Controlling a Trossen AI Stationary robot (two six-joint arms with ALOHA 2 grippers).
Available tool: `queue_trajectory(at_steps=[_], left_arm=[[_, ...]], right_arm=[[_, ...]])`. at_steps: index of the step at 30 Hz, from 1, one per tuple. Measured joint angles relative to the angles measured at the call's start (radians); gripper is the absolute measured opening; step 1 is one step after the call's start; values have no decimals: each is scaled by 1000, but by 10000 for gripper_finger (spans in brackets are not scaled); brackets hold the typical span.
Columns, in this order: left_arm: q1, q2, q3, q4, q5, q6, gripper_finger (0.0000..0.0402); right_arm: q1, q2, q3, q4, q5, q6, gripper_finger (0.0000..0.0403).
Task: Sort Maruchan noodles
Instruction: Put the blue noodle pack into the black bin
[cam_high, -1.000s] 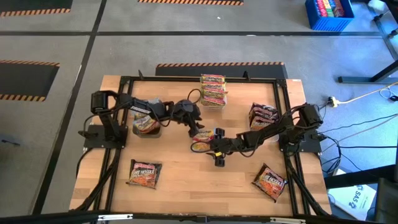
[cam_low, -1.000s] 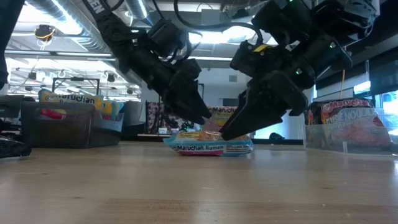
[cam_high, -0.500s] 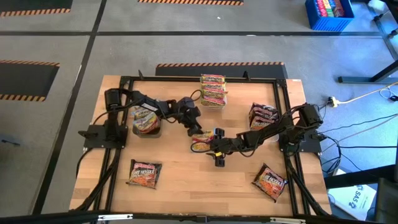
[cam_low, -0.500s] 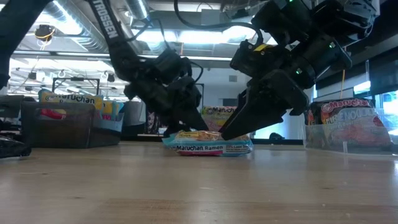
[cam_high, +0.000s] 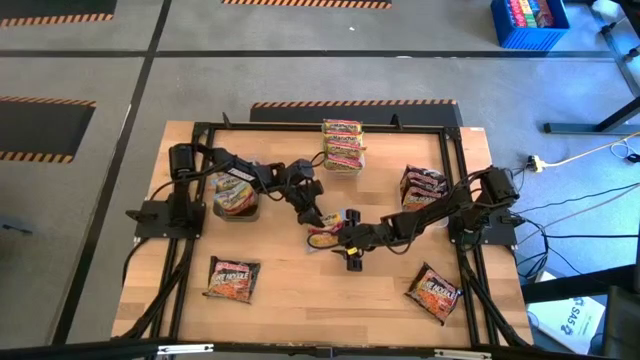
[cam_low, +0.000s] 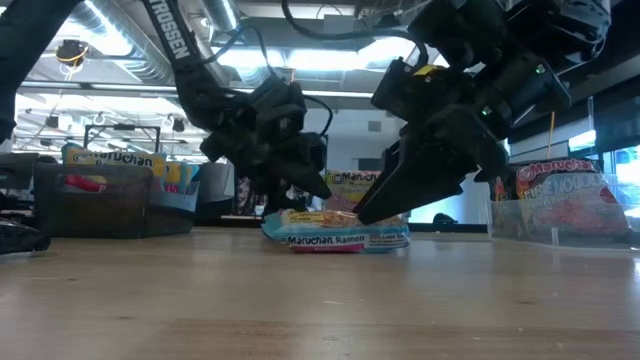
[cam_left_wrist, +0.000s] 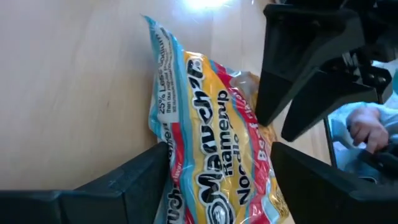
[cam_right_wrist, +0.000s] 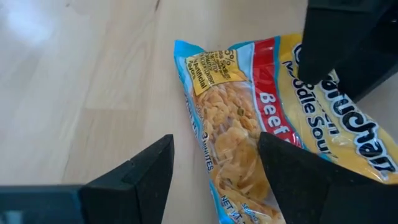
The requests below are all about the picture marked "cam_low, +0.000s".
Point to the black aluminium table frame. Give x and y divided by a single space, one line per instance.
450 228

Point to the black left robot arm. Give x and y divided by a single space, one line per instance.
172 45

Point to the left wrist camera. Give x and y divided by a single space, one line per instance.
280 102

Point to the silver ventilation duct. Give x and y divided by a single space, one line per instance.
220 12

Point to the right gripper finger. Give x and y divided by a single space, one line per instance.
410 185

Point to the clear plastic bin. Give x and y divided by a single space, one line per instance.
560 237

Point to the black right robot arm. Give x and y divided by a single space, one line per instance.
550 30

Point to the black Fire Noodle ramen packet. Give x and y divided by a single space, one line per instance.
502 187
20 237
565 200

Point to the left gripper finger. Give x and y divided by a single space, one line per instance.
315 182
280 197

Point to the dark smoked plastic bin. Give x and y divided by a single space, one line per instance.
100 215

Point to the dark roller blind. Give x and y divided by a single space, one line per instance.
617 125

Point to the black monitor stand frame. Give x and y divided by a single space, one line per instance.
122 127

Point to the blue yellow Maruchan ramen packet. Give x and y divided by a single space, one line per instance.
192 172
335 240
174 175
115 157

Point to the grey ceiling box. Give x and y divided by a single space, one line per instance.
340 25

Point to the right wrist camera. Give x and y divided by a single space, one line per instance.
410 90

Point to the ceiling light panel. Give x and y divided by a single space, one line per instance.
325 59

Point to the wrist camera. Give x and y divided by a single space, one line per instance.
280 102
410 90

